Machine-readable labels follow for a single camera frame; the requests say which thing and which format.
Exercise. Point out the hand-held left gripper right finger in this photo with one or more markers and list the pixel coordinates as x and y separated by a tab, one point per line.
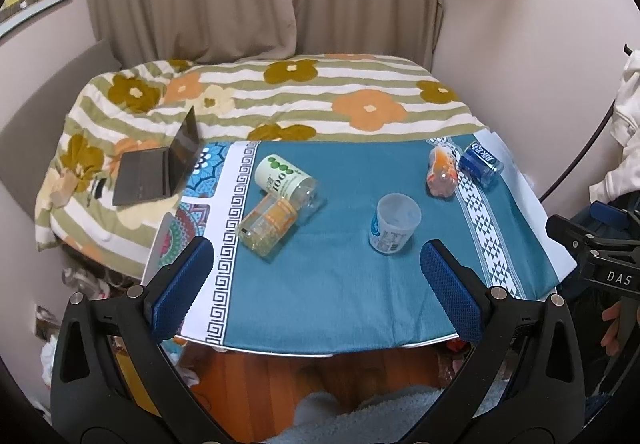
450	285

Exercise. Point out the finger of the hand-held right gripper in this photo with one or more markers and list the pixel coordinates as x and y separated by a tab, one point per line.
565	228

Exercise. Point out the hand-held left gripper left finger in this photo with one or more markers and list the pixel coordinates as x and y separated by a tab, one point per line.
181	285

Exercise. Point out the translucent white plastic cup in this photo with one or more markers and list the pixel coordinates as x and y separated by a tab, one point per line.
395	223

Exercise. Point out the person's right hand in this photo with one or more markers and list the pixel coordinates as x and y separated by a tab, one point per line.
613	330

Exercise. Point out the blue patterned tablecloth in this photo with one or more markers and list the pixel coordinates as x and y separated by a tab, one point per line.
350	284

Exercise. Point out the orange label clear bottle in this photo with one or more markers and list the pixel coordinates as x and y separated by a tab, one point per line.
267	226

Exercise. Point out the blue label plastic bottle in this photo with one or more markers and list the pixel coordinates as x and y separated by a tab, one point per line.
480	163

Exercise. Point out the crumpled orange plastic bottle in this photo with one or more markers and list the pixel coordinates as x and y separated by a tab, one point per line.
442	172

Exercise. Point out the grey laptop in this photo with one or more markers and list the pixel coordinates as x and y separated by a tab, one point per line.
150	171

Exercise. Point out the white garment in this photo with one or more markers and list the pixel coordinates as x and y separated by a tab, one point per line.
627	124

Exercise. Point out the green label clear bottle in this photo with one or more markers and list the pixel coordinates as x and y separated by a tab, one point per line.
286	184

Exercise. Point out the floral striped blanket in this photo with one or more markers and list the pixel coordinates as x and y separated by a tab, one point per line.
310	94

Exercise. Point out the grey padded headboard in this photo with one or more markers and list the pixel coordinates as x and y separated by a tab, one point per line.
45	94

